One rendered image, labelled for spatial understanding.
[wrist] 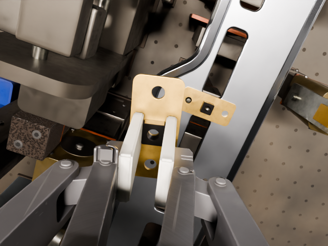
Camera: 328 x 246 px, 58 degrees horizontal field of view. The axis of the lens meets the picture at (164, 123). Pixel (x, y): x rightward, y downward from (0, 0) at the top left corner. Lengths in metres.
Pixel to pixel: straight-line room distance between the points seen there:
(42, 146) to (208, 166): 0.26
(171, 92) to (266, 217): 0.78
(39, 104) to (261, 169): 0.63
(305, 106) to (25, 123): 0.37
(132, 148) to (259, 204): 0.79
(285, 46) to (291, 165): 0.49
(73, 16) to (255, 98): 0.30
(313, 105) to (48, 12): 0.34
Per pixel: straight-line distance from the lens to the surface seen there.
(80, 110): 0.40
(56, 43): 0.27
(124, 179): 0.16
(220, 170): 0.50
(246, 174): 0.87
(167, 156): 0.16
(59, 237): 0.48
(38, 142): 0.41
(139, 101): 0.22
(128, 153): 0.16
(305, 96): 0.47
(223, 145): 0.48
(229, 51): 0.57
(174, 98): 0.22
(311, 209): 0.99
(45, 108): 0.41
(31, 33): 0.28
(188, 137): 0.49
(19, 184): 0.93
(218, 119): 0.46
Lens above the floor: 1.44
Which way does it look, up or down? 70 degrees down
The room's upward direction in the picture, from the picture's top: 172 degrees counter-clockwise
